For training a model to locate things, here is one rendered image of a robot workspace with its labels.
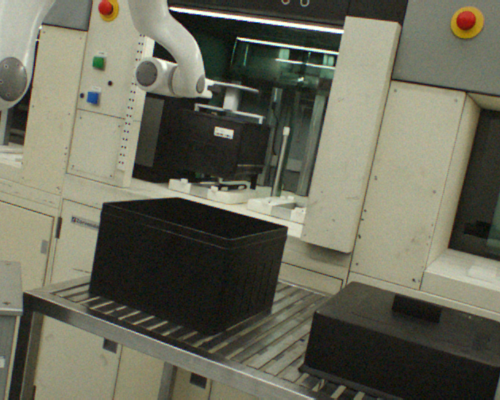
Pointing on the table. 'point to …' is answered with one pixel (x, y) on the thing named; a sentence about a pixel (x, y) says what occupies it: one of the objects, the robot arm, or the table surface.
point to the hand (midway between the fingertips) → (207, 88)
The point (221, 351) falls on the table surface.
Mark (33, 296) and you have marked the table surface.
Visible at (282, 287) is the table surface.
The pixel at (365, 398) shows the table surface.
